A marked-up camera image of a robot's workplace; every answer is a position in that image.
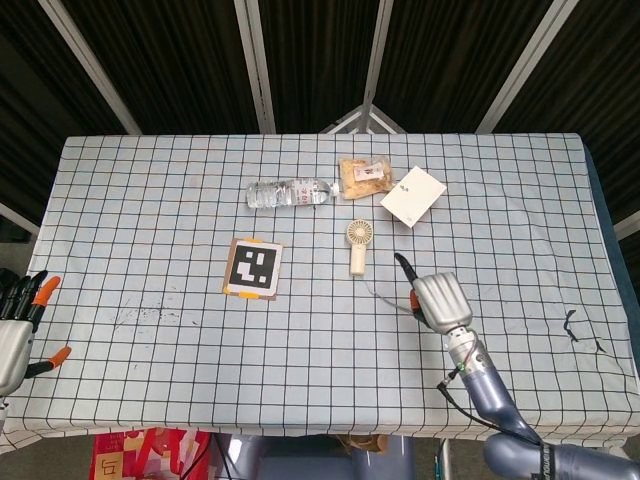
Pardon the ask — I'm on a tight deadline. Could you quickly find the red patterned bag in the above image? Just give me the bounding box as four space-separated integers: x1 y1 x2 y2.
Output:
88 427 213 480

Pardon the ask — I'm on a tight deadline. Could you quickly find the clear bag of snacks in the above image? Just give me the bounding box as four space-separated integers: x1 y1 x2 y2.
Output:
337 156 397 201

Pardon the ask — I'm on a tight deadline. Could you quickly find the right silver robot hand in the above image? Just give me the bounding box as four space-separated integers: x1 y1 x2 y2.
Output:
394 252 475 336

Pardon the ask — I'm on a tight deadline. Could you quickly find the cream handheld fan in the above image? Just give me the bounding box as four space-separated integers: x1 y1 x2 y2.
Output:
345 218 375 277

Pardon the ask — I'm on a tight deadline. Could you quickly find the clear plastic water bottle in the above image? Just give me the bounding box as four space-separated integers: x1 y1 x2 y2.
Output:
245 178 342 210

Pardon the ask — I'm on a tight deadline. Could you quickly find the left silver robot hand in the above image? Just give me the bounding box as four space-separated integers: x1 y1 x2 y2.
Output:
0 270 72 397

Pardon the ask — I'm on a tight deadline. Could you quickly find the black white marker board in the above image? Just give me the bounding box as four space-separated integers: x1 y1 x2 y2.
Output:
220 237 284 302

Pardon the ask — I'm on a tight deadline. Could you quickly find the checked light blue tablecloth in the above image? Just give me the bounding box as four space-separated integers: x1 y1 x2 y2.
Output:
0 131 634 449

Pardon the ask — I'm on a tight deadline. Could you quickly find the white metal frame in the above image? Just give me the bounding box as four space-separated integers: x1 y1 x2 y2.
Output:
35 0 576 135

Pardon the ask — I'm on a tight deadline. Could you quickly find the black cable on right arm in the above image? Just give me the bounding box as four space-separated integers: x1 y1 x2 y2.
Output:
436 378 543 447

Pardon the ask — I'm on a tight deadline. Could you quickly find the white card box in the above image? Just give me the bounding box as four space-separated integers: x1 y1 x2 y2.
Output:
380 166 448 230

